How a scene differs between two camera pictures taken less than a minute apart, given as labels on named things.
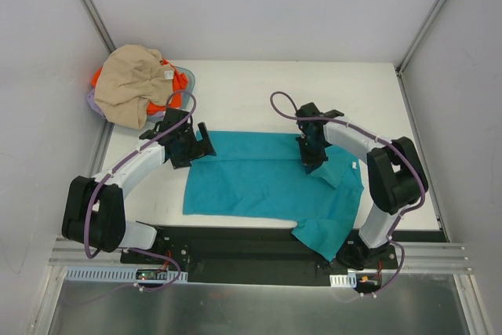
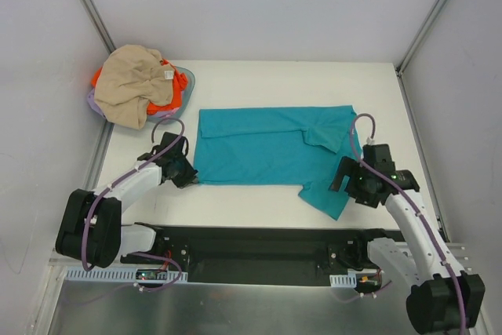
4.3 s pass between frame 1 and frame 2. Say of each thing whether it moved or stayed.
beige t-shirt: stayed
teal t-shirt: moved
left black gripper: moved
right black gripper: moved
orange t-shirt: stayed
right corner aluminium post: stayed
